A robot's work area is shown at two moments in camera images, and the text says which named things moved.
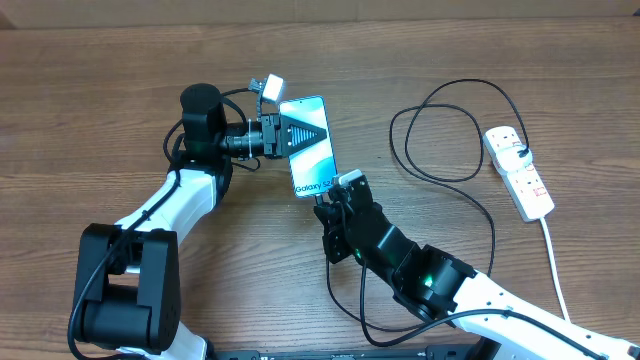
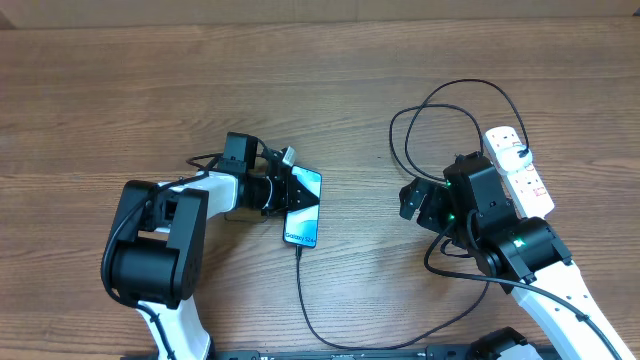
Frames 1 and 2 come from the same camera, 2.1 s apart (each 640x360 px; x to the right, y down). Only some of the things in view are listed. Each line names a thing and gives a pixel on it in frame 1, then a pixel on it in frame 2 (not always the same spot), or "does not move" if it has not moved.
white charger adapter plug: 510,160 does not move
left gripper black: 283,125 -> 290,187
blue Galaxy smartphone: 313,168 -> 301,225
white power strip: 528,195 does not move
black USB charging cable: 442,180 -> 433,177
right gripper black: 334,246 -> 434,199
